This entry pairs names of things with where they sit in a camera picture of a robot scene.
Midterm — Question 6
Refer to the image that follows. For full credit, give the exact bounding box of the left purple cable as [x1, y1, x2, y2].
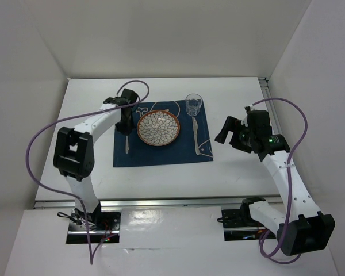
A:
[26, 80, 150, 265]

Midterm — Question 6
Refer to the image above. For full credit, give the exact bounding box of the purple cable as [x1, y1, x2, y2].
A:
[26, 80, 150, 265]
[250, 98, 309, 264]

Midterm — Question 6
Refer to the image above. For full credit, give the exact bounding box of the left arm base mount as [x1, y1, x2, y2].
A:
[57, 210, 121, 244]

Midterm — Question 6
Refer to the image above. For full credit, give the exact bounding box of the floral ceramic plate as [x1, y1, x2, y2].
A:
[137, 110, 181, 147]

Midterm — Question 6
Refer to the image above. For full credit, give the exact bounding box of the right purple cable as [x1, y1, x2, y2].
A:
[250, 98, 309, 264]

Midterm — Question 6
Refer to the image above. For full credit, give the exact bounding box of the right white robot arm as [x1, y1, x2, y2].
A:
[215, 109, 335, 256]

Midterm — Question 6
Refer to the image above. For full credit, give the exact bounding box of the blue whale placemat cloth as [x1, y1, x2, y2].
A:
[113, 100, 213, 167]

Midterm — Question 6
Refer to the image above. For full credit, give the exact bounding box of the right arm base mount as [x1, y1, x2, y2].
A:
[217, 197, 267, 242]

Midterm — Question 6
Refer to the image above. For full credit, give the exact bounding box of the silver fork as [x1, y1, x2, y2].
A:
[125, 135, 129, 154]

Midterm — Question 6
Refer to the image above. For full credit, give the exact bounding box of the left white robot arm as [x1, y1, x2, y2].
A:
[53, 89, 139, 229]

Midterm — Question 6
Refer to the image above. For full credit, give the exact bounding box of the silver table knife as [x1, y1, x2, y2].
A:
[192, 117, 200, 155]

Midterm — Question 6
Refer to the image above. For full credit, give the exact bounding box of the front aluminium rail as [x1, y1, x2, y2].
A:
[34, 195, 282, 209]

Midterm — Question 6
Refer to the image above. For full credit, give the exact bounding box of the clear plastic cup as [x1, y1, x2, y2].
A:
[185, 93, 203, 117]

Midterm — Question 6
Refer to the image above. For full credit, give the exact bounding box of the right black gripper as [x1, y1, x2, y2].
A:
[214, 116, 255, 154]

